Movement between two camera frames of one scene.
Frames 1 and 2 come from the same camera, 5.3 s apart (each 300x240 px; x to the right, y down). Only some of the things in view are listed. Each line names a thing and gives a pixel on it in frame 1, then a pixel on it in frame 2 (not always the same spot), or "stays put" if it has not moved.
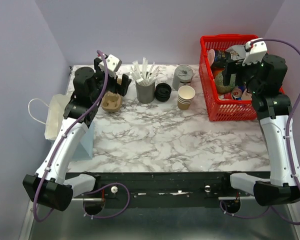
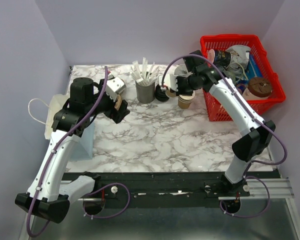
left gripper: x=121 y=89 → x=117 y=116
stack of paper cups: x=186 y=94 stays put
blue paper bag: x=57 y=106 stays put
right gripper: x=236 y=67 → x=180 y=92
